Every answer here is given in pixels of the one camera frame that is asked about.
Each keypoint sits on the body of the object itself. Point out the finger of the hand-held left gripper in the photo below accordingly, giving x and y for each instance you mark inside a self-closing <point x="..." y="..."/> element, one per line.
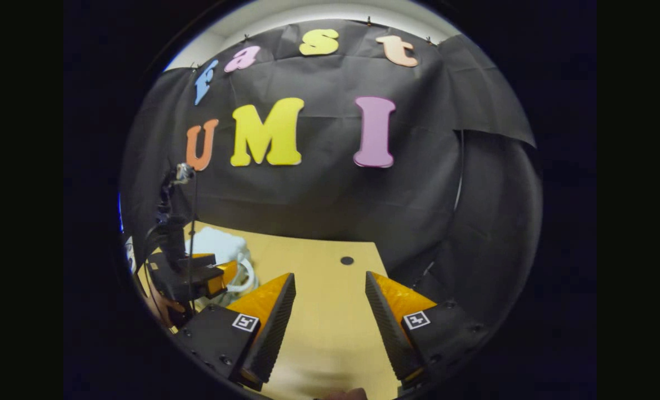
<point x="202" y="260"/>
<point x="213" y="280"/>

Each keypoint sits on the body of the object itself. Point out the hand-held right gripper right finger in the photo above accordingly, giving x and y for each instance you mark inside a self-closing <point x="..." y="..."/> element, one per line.
<point x="388" y="328"/>

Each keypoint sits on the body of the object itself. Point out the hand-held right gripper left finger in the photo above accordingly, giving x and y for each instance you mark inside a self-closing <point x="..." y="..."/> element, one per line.
<point x="271" y="333"/>

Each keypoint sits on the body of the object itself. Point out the light blue suitcase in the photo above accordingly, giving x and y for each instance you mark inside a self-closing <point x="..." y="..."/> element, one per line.
<point x="219" y="244"/>

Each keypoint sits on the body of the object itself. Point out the black table grommet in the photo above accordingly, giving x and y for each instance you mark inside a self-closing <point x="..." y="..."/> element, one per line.
<point x="346" y="260"/>

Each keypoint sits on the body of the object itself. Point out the black backdrop cloth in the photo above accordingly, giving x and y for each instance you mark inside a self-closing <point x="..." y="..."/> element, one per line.
<point x="335" y="205"/>

